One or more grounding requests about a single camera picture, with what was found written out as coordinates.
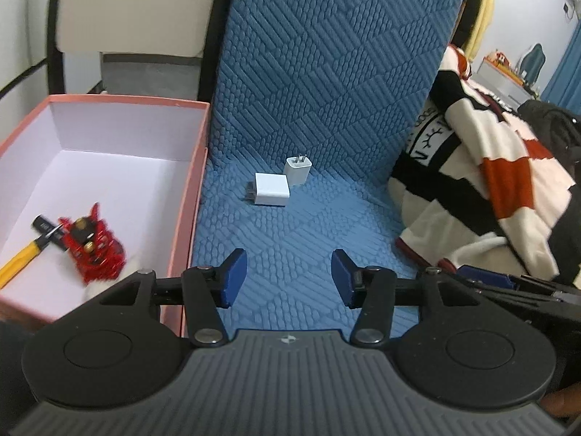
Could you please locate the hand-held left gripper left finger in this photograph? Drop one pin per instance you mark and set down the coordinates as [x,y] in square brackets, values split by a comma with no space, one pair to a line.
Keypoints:
[233,277]

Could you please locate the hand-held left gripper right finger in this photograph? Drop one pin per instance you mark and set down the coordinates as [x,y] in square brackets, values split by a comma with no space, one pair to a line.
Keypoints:
[344,277]

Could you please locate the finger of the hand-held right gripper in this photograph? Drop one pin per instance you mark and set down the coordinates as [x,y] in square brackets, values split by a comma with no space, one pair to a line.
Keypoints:
[485,276]

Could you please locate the white charger plug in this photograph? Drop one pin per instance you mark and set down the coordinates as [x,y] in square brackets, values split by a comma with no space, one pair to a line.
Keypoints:
[272,188]
[297,170]

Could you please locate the red glossy pig figurine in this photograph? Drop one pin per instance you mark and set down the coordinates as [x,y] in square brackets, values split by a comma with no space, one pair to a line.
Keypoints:
[93,243]

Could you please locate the pink cardboard box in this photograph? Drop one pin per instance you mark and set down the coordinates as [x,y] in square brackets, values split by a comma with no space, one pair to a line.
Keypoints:
[113,168]

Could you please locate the black bar with label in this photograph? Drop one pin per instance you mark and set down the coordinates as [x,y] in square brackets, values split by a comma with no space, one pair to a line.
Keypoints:
[47,227]

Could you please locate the person's right hand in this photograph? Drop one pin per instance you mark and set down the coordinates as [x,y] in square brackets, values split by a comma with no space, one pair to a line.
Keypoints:
[563,403]

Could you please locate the red black white striped blanket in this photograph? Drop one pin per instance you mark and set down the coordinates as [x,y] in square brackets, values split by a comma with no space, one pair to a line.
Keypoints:
[490,181]

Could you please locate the black garment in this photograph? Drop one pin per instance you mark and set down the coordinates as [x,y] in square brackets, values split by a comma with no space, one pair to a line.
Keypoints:
[551,127]

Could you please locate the blue quilted mat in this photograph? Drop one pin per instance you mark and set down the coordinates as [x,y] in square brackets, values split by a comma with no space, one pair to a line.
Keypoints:
[327,77]

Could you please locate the white desk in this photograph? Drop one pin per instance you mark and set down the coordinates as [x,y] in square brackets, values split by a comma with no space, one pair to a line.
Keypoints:
[501,75]

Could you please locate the blue curtain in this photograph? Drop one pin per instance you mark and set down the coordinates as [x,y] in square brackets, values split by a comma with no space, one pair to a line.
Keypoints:
[567,72]

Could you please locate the red and white toy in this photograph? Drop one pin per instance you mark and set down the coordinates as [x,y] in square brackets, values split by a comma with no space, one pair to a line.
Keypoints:
[499,57]

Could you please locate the teal desk chair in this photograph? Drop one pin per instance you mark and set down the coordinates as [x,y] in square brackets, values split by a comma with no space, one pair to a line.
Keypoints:
[534,61]

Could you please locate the beige folding chair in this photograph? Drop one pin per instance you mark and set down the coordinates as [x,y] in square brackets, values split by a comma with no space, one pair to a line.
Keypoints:
[136,9]

